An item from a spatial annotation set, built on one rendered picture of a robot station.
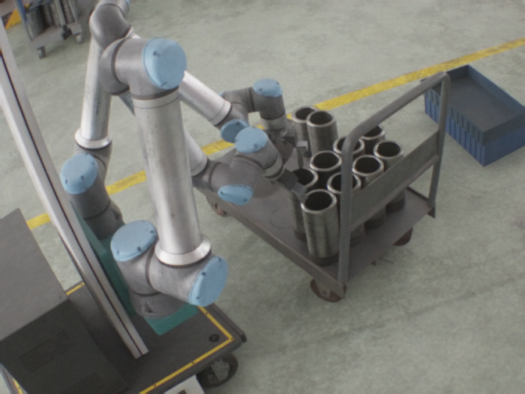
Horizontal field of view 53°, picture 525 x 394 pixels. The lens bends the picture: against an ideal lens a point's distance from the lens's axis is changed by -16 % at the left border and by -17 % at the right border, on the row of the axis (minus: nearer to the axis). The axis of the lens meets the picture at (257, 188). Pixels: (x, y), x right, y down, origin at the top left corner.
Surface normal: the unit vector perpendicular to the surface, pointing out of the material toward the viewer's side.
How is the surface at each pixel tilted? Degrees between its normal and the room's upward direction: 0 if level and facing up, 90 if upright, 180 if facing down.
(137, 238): 5
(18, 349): 90
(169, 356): 0
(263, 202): 0
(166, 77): 82
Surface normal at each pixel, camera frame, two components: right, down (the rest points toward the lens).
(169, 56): 0.84, 0.08
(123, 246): -0.25, -0.77
